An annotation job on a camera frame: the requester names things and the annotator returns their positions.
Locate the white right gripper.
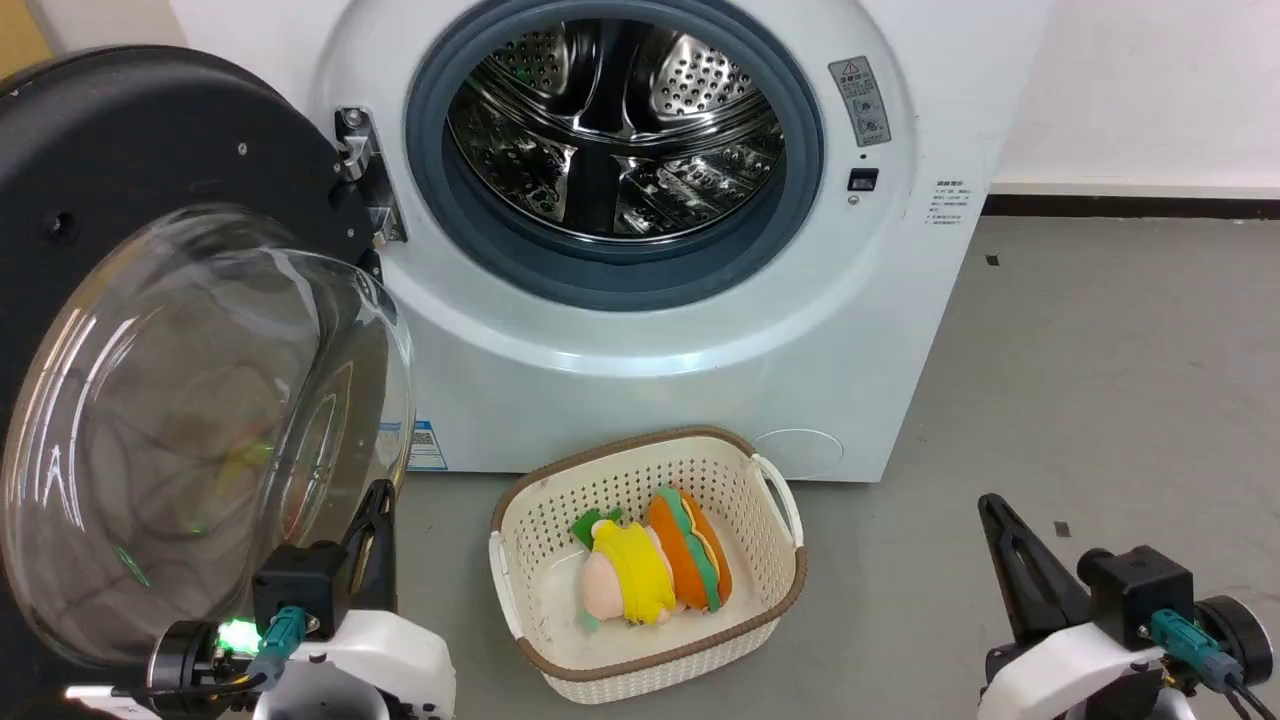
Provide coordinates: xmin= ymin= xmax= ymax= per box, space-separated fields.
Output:
xmin=977 ymin=493 xmax=1275 ymax=720

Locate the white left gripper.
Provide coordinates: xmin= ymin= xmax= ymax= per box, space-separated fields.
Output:
xmin=148 ymin=479 xmax=458 ymax=720

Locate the washer door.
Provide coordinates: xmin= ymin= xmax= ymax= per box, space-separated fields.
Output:
xmin=0 ymin=44 xmax=417 ymax=720

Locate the white front-load washing machine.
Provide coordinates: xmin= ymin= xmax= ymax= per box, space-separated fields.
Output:
xmin=168 ymin=0 xmax=1053 ymax=485

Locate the metal door hinge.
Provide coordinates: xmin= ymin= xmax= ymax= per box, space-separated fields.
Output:
xmin=334 ymin=105 xmax=408 ymax=247

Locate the blue white energy sticker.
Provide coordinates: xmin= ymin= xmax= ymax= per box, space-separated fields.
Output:
xmin=408 ymin=420 xmax=448 ymax=472

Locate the cream plastic laundry basket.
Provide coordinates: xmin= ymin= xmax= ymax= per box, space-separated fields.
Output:
xmin=488 ymin=426 xmax=808 ymax=705

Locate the green cloth piece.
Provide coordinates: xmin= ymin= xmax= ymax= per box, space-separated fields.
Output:
xmin=570 ymin=507 xmax=624 ymax=550

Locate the round white filter cover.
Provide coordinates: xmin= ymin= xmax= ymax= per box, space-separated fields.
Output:
xmin=752 ymin=428 xmax=846 ymax=481

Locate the pink doll in yellow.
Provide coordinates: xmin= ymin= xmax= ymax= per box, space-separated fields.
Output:
xmin=581 ymin=519 xmax=685 ymax=628

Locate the orange green burger plush toy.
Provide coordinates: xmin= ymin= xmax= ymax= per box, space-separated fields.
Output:
xmin=647 ymin=487 xmax=734 ymax=614

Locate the small printed text label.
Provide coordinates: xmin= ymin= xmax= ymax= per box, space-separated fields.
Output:
xmin=929 ymin=179 xmax=967 ymax=228

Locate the stainless steel washer drum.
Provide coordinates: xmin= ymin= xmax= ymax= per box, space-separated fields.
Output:
xmin=446 ymin=18 xmax=787 ymax=242

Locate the grey warning sticker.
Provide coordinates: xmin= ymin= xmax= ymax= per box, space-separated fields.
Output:
xmin=828 ymin=55 xmax=893 ymax=149

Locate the teal left camera cable plug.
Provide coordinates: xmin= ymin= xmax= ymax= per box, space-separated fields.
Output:
xmin=246 ymin=605 xmax=307 ymax=687

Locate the teal camera cable plug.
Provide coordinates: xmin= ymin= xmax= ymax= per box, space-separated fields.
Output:
xmin=246 ymin=605 xmax=307 ymax=687
xmin=1148 ymin=608 xmax=1280 ymax=720

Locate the teal right camera cable plug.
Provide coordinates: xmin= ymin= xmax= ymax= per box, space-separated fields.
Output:
xmin=1148 ymin=608 xmax=1280 ymax=720

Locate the black wall baseboard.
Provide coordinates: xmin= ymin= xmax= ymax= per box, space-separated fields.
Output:
xmin=982 ymin=194 xmax=1280 ymax=221

